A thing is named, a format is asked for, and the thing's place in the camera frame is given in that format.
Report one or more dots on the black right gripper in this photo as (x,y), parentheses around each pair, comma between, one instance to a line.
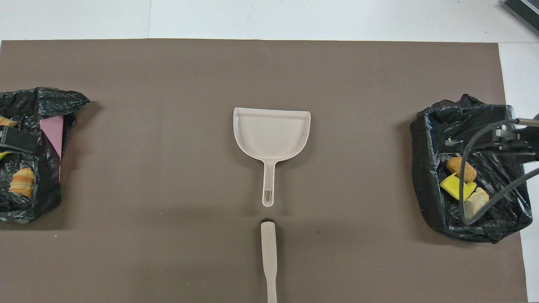
(528,141)

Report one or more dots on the yellow sponge chunk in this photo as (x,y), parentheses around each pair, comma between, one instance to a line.
(3,155)

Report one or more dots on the striped croissant piece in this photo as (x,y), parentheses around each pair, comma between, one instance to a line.
(22,182)

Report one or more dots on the brown fried nugget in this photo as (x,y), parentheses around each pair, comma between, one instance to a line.
(454,166)

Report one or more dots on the pale cracker piece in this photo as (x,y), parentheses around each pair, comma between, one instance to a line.
(478,200)

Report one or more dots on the curved yellow sponge piece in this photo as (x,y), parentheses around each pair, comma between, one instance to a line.
(451,185)

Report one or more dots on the beige plastic dustpan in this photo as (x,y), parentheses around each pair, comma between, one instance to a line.
(271,134)

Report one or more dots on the beige brush black bristles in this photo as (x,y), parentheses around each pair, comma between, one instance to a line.
(268,252)

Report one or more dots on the black trash bag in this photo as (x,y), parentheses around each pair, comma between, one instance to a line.
(46,198)
(429,168)

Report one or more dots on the dark ribbed panel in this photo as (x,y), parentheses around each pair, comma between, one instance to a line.
(526,10)

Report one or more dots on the brown table mat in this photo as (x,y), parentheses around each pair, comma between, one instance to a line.
(168,210)

